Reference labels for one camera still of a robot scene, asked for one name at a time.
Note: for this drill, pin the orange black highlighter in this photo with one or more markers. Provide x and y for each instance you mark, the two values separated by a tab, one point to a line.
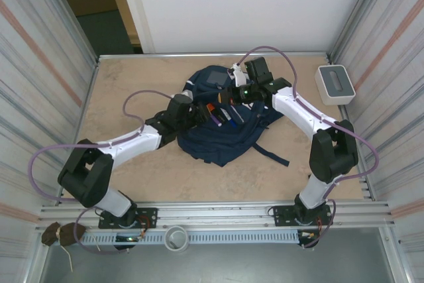
211	108

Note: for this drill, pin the purple marker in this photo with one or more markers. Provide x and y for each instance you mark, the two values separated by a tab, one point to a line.
217	120

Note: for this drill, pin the blue white pen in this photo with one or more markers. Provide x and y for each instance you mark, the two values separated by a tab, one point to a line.
236	115

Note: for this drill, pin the navy blue student backpack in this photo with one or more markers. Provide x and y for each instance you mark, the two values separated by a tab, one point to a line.
215	144

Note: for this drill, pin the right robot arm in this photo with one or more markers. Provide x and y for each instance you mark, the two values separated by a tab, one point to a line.
334	150

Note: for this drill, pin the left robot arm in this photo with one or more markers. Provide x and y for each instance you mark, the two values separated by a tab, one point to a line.
89	170

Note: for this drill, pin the aluminium table edge bar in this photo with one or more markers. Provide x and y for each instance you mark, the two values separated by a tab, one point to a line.
149	55

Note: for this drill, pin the white grey box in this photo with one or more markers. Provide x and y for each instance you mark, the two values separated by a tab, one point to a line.
334	81

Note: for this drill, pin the white round cup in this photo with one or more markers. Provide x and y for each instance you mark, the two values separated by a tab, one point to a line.
176	238

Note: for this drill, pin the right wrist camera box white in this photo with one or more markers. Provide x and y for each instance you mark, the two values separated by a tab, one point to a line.
239	76

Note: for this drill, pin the cream door frame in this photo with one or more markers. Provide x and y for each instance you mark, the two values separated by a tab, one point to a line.
139	8

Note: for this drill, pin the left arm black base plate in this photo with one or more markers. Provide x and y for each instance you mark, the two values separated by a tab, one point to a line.
147	216

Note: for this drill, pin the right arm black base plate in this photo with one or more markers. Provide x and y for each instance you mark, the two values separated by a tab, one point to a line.
283	215

